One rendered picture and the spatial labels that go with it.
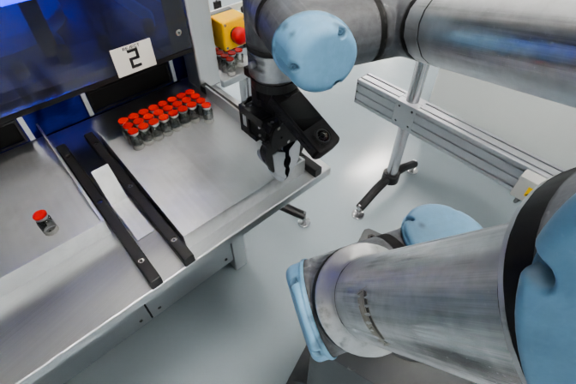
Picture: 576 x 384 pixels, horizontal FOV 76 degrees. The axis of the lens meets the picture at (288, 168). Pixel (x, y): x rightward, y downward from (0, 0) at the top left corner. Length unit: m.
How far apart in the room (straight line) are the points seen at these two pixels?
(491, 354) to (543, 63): 0.19
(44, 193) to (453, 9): 0.72
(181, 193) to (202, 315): 0.90
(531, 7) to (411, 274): 0.20
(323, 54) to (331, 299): 0.24
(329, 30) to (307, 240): 1.39
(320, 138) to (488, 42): 0.26
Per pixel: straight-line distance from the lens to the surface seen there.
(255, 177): 0.71
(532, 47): 0.31
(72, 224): 0.74
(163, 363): 1.52
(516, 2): 0.34
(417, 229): 0.48
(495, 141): 1.48
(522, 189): 1.42
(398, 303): 0.26
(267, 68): 0.50
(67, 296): 0.66
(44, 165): 0.87
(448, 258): 0.22
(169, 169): 0.76
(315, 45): 0.36
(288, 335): 1.49
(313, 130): 0.52
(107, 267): 0.66
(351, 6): 0.41
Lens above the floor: 1.40
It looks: 45 degrees down
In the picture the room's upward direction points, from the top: straight up
